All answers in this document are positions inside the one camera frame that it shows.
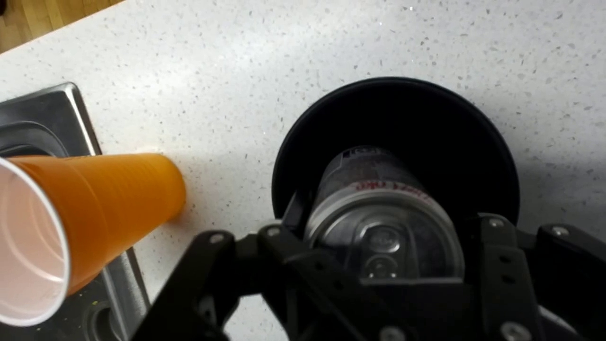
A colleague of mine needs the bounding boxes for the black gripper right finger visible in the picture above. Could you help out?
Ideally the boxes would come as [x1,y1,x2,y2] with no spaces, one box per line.
[381,215,606,341]

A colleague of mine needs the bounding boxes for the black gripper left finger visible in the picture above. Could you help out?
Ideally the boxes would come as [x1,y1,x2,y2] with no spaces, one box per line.
[131,191,379,341]

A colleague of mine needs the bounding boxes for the silver can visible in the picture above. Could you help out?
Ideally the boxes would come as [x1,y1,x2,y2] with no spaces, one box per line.
[305,145,464,285]

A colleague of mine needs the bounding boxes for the black bowl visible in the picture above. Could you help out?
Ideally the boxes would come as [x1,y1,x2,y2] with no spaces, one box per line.
[271,77,521,221]

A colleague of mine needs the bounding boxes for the orange plastic cup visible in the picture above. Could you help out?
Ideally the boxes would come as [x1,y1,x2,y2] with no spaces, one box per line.
[0,153,186,327]

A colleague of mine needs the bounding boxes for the stainless steel double sink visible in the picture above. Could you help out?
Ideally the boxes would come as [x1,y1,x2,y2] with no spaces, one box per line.
[0,83,150,341]

